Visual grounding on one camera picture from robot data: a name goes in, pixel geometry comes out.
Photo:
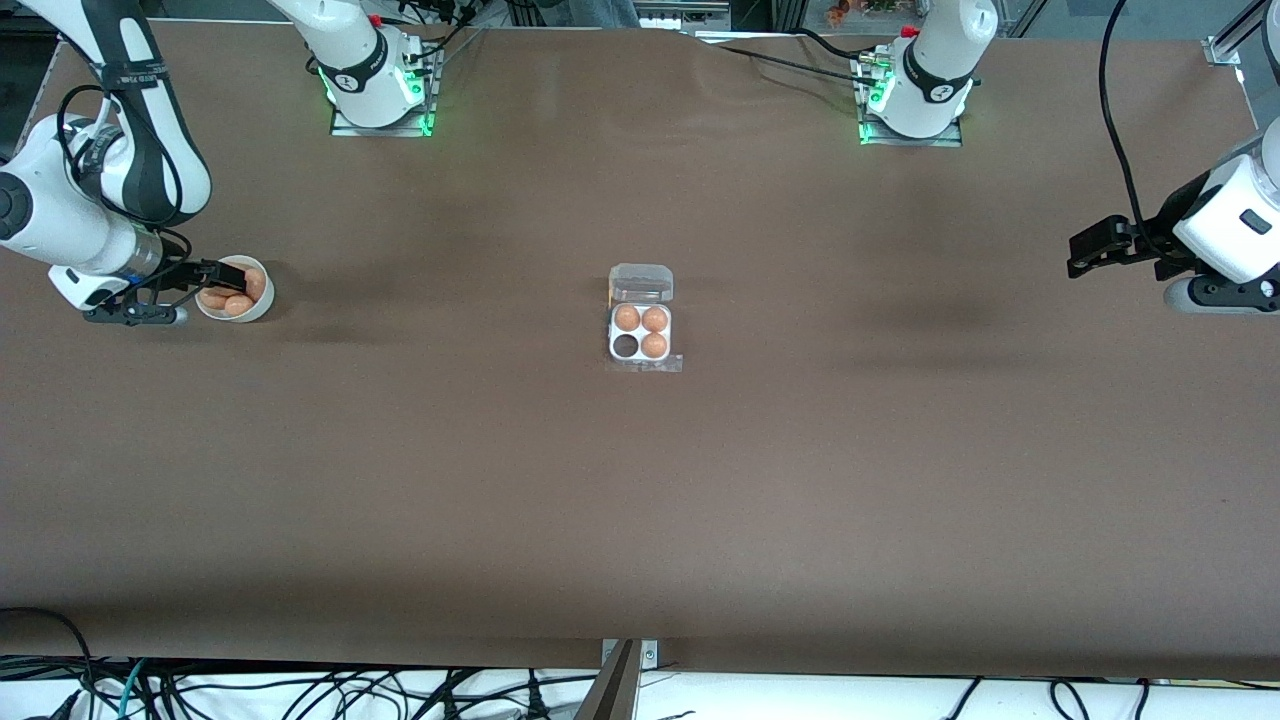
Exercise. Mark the person in blue jeans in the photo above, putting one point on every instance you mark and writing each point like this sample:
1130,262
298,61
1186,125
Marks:
590,12

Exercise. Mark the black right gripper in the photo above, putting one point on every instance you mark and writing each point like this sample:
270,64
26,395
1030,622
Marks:
176,274

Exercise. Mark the aluminium frame profile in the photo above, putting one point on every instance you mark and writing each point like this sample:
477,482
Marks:
1250,20

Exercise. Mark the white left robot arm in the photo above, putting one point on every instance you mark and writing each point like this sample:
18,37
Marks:
930,80

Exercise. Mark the metal corner bracket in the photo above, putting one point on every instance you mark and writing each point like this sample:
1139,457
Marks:
1224,52

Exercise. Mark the clear plastic egg carton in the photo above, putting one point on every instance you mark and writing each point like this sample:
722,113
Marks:
640,285

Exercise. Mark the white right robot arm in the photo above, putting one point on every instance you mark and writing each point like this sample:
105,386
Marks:
60,220

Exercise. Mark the dark stand bar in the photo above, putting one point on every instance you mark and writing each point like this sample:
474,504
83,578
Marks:
612,690

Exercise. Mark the white round bowl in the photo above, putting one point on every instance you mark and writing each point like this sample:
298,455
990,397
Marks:
263,310

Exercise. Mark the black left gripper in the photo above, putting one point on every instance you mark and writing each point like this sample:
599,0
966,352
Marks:
1146,246

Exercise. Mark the small metal bracket plate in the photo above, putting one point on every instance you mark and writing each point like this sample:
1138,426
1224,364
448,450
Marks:
650,655

